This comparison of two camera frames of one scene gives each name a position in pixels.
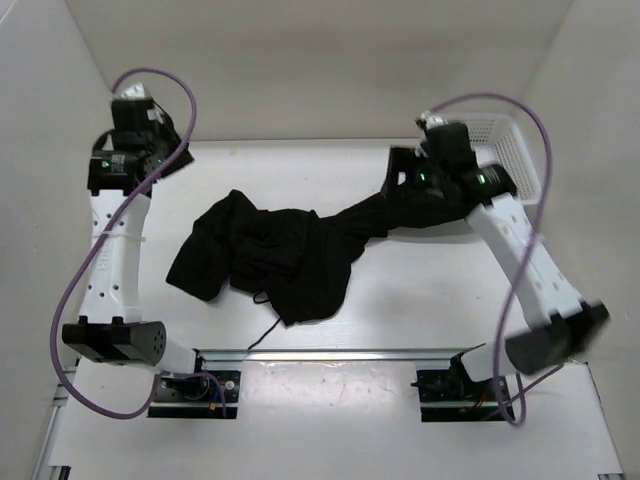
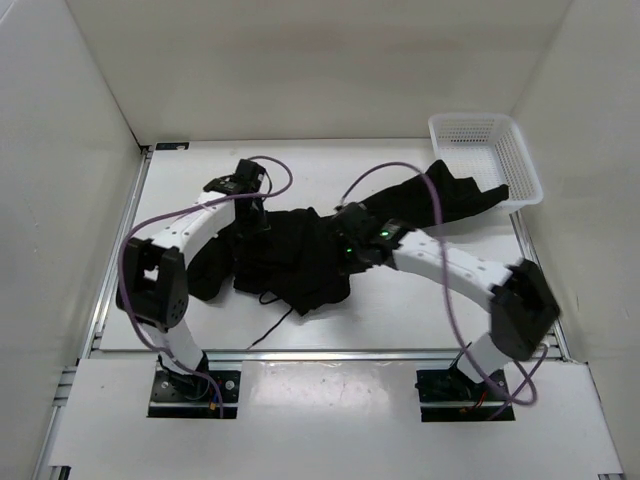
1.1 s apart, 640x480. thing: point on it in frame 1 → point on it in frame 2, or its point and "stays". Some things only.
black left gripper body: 168,140 → 254,222
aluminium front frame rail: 411,355 stays
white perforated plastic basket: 500,139 stays
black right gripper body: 420,183 → 350,253
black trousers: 297,262 stays
